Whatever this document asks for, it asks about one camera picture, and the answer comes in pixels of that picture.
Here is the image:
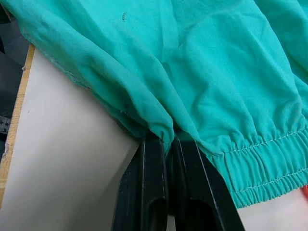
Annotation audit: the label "teal green shorts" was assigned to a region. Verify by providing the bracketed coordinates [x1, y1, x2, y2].
[2, 0, 308, 209]

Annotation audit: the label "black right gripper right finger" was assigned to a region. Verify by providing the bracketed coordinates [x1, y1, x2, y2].
[171, 137, 244, 231]

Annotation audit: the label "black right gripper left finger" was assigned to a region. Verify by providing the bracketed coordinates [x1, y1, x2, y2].
[112, 137, 169, 231]

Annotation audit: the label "red orange garment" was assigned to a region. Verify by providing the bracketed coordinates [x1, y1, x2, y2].
[300, 184, 308, 202]

